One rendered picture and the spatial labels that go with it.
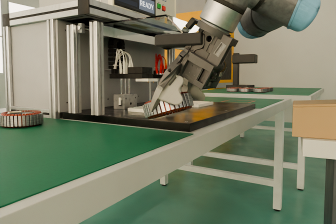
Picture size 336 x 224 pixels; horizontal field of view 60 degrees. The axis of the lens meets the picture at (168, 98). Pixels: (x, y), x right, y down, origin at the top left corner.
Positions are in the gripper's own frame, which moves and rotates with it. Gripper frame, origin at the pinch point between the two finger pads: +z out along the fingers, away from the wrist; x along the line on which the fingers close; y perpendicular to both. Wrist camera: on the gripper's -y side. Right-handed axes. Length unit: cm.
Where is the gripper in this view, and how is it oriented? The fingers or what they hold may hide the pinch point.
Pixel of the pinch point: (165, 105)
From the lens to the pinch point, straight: 65.5
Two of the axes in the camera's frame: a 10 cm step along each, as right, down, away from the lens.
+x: 5.3, -0.6, 8.5
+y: 7.4, 5.2, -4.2
